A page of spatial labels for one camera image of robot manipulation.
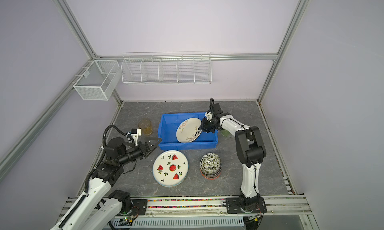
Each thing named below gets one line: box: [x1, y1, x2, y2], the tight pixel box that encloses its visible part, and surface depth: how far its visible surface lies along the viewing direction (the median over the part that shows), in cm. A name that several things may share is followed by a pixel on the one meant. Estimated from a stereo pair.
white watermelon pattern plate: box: [152, 150, 189, 188], surface depth 86 cm
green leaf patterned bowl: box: [199, 152, 222, 176], surface depth 81 cm
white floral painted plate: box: [176, 117, 202, 143], surface depth 103 cm
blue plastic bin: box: [158, 112, 219, 151], surface depth 99 cm
